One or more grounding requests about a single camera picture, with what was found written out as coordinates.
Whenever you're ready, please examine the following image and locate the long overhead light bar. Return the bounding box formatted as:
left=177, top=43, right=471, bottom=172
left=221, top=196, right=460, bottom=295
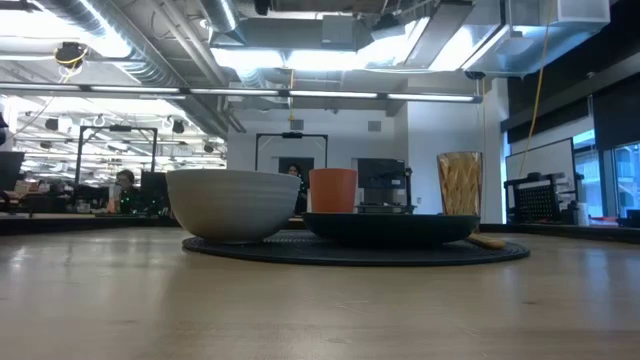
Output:
left=0, top=82, right=484, bottom=105

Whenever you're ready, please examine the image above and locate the person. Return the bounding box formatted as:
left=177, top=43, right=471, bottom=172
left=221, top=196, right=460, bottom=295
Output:
left=105, top=169, right=146, bottom=215
left=287, top=163, right=309, bottom=216

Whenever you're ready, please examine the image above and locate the round black woven placemat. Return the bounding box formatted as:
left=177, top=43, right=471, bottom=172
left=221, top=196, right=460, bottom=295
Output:
left=181, top=229, right=531, bottom=267

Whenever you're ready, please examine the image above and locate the black cable reel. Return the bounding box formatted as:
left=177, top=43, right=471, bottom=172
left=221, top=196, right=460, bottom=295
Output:
left=53, top=41, right=89, bottom=70

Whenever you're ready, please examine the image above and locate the black plate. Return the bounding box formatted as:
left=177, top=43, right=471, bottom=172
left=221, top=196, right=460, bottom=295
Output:
left=302, top=212, right=481, bottom=248

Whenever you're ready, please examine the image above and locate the round spiral ventilation duct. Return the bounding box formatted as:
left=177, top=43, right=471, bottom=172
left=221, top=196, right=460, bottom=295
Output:
left=34, top=0, right=231, bottom=137

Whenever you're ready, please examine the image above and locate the yellow hanging cable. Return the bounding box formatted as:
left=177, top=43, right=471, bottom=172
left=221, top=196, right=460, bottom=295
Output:
left=518, top=0, right=554, bottom=179

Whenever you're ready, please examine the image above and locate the black pegboard rack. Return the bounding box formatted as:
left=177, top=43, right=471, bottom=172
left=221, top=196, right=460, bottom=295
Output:
left=503, top=172, right=584, bottom=225

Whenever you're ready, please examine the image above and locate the amber patterned glass tumbler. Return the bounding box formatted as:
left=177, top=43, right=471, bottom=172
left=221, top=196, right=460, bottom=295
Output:
left=436, top=151, right=484, bottom=217

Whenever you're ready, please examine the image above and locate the grey ceramic bowl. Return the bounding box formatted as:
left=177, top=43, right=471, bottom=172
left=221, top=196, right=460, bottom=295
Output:
left=165, top=168, right=302, bottom=245

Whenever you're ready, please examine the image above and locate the rectangular metal ventilation duct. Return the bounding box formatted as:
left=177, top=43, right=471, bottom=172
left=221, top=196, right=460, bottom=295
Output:
left=459, top=0, right=612, bottom=77

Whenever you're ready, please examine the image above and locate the whiteboard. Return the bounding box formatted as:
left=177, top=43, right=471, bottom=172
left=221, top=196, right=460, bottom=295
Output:
left=504, top=137, right=577, bottom=206

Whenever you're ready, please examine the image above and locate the black metal frame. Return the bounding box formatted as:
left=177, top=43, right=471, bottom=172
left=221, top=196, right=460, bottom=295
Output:
left=254, top=132, right=329, bottom=174
left=74, top=124, right=159, bottom=186

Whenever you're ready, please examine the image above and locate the orange cup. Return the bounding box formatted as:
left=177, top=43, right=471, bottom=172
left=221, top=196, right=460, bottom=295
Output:
left=308, top=167, right=359, bottom=215

